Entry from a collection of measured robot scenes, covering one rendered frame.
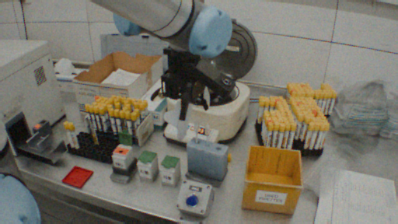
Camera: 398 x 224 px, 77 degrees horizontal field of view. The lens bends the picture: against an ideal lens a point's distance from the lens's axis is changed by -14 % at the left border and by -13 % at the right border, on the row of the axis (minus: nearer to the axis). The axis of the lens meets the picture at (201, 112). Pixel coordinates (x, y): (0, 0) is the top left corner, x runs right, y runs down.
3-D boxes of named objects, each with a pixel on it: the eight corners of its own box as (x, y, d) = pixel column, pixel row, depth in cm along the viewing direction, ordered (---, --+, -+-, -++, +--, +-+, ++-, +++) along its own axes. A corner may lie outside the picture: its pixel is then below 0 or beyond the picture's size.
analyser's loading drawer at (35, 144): (11, 148, 83) (5, 135, 80) (23, 137, 88) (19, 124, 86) (54, 163, 78) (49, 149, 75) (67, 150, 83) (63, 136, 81)
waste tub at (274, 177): (239, 209, 68) (243, 180, 63) (245, 172, 79) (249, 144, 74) (294, 215, 66) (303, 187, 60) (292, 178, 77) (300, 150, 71)
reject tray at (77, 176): (61, 182, 74) (61, 180, 74) (75, 167, 80) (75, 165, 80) (80, 189, 73) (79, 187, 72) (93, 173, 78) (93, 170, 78)
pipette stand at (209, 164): (185, 176, 78) (183, 148, 73) (196, 161, 83) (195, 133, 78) (218, 187, 74) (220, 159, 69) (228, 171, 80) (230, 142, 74)
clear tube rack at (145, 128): (88, 135, 93) (83, 117, 89) (103, 120, 101) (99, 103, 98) (141, 148, 88) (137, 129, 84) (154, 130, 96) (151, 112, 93)
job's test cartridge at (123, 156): (115, 171, 77) (110, 154, 74) (123, 161, 81) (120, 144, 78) (127, 175, 76) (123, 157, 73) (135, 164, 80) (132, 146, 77)
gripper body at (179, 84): (177, 85, 73) (175, 40, 67) (208, 92, 70) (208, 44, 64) (161, 99, 67) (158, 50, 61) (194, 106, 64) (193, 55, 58)
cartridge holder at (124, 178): (109, 180, 76) (107, 170, 74) (125, 159, 83) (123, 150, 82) (127, 184, 75) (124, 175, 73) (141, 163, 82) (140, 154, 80)
